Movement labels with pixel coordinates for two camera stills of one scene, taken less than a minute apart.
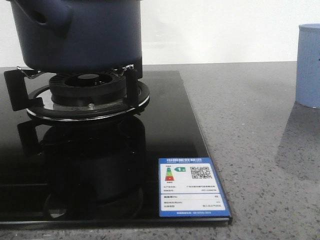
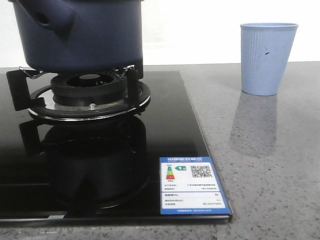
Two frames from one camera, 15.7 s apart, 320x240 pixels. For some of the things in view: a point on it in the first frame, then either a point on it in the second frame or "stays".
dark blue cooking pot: [79, 36] stays
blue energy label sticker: [189, 187] stays
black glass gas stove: [98, 173] stays
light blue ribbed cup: [308, 65] → [264, 48]
